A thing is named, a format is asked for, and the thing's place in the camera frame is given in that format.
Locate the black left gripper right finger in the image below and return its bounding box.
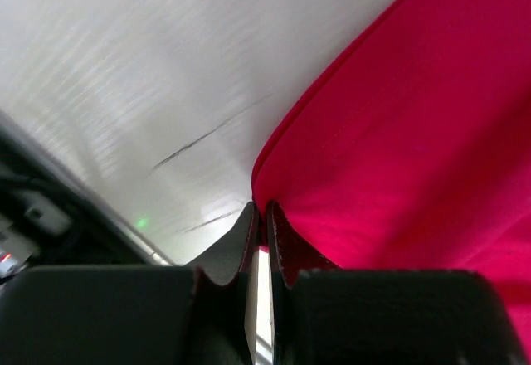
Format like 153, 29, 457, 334
265, 202, 525, 364

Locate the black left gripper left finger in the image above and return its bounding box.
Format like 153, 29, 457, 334
1, 203, 259, 364

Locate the crimson pink t-shirt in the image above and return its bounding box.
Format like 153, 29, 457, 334
251, 0, 530, 347

